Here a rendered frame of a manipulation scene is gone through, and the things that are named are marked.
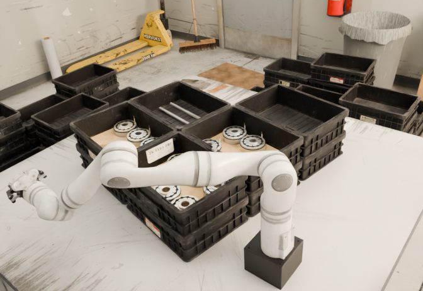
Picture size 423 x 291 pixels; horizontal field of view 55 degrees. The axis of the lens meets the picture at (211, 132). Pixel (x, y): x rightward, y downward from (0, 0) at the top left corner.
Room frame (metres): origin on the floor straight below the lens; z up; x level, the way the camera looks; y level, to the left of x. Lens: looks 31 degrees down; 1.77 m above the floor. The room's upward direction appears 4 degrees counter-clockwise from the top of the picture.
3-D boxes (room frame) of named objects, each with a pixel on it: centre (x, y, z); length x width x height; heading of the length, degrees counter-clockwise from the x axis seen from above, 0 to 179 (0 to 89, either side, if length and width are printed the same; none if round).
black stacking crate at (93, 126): (1.48, 0.37, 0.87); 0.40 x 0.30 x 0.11; 39
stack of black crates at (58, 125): (2.33, 0.89, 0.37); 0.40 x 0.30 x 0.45; 139
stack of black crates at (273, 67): (3.01, -0.69, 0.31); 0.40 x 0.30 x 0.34; 49
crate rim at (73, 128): (1.48, 0.37, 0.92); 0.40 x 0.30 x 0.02; 39
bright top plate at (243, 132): (1.48, -0.10, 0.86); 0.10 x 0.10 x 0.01
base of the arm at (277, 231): (0.89, -0.17, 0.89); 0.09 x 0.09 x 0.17; 48
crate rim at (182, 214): (1.16, 0.12, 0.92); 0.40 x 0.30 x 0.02; 39
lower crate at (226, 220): (1.16, 0.12, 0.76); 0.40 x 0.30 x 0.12; 39
